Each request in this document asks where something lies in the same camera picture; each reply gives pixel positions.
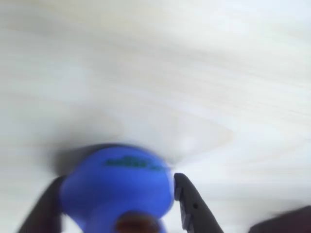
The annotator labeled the blue plastic cup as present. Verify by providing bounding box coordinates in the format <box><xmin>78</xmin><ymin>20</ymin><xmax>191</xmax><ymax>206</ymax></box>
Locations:
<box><xmin>59</xmin><ymin>143</ymin><xmax>176</xmax><ymax>233</ymax></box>

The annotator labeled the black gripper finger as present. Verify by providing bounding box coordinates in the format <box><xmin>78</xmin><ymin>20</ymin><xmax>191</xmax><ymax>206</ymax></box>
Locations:
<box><xmin>16</xmin><ymin>175</ymin><xmax>64</xmax><ymax>233</ymax></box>
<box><xmin>173</xmin><ymin>172</ymin><xmax>225</xmax><ymax>233</ymax></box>

